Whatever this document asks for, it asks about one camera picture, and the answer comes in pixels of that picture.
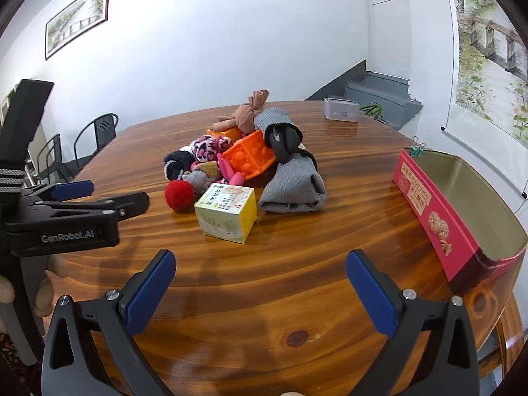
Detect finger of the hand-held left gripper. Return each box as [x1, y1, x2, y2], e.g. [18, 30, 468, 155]
[22, 180, 94, 204]
[36, 192, 150, 224]

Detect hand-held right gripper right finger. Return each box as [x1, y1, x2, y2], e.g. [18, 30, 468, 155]
[346, 249, 481, 396]

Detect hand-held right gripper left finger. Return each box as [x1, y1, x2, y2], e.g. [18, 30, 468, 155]
[41, 248, 177, 396]

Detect red pompom ball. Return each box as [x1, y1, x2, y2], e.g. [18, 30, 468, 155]
[164, 180, 195, 213]

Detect black fuzzy sock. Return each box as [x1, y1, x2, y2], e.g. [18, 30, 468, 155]
[163, 150, 199, 181]

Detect small light grey sock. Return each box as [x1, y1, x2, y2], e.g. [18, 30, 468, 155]
[181, 163, 218, 194]

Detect yellow green paper box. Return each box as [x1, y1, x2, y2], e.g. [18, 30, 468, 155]
[194, 182, 258, 243]

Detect pink tin box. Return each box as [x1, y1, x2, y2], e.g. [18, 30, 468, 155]
[392, 148, 528, 283]

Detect orange studded toy cube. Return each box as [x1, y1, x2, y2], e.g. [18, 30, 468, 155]
[220, 131, 276, 182]

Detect grey sock with black cuff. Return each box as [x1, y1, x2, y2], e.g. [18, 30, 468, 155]
[258, 150, 328, 215]

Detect grey sock with black ball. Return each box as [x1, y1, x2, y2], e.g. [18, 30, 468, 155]
[253, 107, 304, 162]

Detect wooden desktop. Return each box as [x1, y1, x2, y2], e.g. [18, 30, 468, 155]
[43, 100, 524, 396]

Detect person's left hand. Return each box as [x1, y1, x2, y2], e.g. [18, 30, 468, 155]
[0, 255, 69, 335]

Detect black chair checkered back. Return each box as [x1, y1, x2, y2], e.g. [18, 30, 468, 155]
[74, 113, 119, 170]

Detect orange flower toy cube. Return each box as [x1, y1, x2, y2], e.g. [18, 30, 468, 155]
[206, 127, 242, 142]

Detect tan knotted stocking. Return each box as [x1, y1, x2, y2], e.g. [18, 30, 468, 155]
[212, 89, 271, 135]

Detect framed landscape painting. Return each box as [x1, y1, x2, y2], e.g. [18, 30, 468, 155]
[45, 0, 111, 61]

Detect grey tissue box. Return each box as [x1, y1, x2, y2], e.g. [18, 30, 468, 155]
[324, 98, 359, 123]

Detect grey stairs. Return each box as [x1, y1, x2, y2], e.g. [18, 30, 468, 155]
[305, 70, 423, 130]

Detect hanging scroll painting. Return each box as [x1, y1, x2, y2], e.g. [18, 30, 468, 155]
[439, 0, 528, 199]

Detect white door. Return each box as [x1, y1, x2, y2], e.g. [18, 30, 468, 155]
[367, 0, 413, 80]

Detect green and black cable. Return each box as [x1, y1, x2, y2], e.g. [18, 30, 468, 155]
[360, 101, 388, 124]

